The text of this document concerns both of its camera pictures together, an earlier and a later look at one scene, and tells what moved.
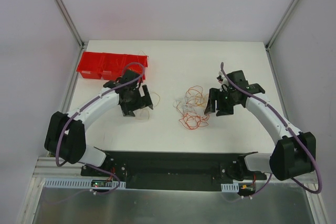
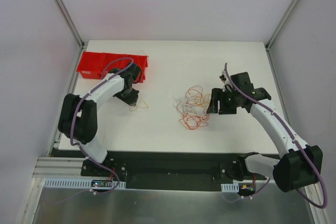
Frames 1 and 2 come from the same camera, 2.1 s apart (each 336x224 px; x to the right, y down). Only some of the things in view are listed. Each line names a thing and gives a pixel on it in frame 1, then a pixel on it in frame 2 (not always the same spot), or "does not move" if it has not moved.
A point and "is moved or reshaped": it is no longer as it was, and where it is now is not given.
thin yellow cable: x=143 y=53 does not move
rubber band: x=145 y=109 is moved or reshaped
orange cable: x=194 y=115 does not move
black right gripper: x=220 y=102 does not move
